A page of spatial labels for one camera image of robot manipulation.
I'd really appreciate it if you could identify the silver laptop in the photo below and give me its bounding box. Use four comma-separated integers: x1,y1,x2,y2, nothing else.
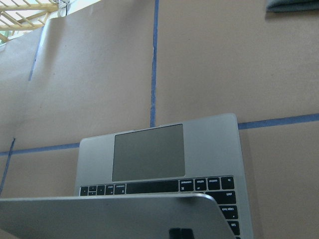
0,114,254,239

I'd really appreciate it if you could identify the grey folded cloth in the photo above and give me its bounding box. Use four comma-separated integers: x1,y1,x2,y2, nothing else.
266,0,319,13

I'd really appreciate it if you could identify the wooden dish rack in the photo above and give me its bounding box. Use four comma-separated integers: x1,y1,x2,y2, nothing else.
0,0,70,44

